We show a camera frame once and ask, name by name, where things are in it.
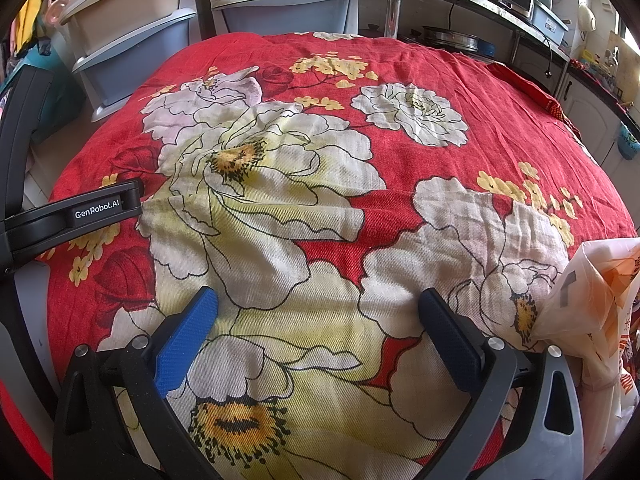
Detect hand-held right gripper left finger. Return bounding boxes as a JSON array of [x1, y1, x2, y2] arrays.
[[51, 286, 222, 480]]

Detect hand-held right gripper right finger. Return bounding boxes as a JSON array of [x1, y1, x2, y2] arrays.
[[418, 287, 586, 480]]

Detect teal bag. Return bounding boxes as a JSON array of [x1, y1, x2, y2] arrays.
[[12, 39, 87, 137]]

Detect red floral blanket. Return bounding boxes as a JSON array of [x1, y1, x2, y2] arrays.
[[0, 31, 640, 480]]

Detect orange print plastic bag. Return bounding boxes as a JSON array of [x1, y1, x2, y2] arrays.
[[532, 239, 640, 466]]

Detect beige grey drawer cabinet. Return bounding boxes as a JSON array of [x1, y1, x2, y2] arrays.
[[59, 0, 199, 122]]

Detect yellow cloth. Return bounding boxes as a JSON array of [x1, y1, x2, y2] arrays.
[[11, 0, 50, 57]]

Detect blue hanging basket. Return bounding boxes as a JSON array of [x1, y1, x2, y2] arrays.
[[616, 121, 640, 162]]

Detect steel pots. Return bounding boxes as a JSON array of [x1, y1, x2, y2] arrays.
[[421, 25, 497, 57]]

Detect grey plastic drawer cabinet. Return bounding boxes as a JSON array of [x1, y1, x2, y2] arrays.
[[210, 0, 362, 42]]

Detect wooden cutting board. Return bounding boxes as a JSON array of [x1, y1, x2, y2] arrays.
[[606, 30, 632, 88]]

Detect blue dish container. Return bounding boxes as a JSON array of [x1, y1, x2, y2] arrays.
[[529, 0, 572, 47]]

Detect metal shelf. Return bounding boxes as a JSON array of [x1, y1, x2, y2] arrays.
[[359, 0, 572, 92]]

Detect white round container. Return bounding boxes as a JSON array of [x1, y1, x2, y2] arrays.
[[576, 2, 598, 37]]

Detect black power cable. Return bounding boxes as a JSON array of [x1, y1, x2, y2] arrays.
[[541, 35, 557, 82]]

